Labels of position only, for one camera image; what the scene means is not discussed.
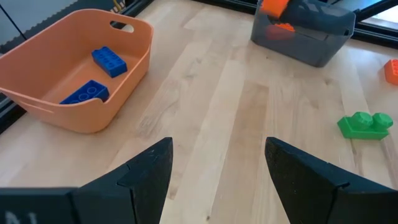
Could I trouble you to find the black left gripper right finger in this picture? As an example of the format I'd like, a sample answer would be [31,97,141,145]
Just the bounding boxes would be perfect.
[264,136,398,224]

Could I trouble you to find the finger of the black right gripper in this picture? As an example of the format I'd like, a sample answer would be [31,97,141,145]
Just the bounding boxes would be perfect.
[288,0,315,22]

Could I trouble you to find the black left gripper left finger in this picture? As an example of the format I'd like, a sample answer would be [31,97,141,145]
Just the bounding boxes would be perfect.
[0,136,174,224]

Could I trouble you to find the orange toy building block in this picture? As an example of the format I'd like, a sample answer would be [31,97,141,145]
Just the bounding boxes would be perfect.
[383,58,398,86]
[259,0,290,19]

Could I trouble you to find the green two-stud building block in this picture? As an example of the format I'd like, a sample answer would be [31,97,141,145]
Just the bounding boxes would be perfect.
[336,111,394,141]

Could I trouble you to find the blue toy building block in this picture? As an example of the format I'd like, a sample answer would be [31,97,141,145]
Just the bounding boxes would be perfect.
[58,79,110,105]
[91,45,128,78]

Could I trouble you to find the grey translucent plastic bin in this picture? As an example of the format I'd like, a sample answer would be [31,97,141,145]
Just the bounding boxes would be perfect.
[250,0,357,68]

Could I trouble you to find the orange plastic basket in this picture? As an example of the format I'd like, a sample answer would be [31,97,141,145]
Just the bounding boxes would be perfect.
[0,8,155,134]

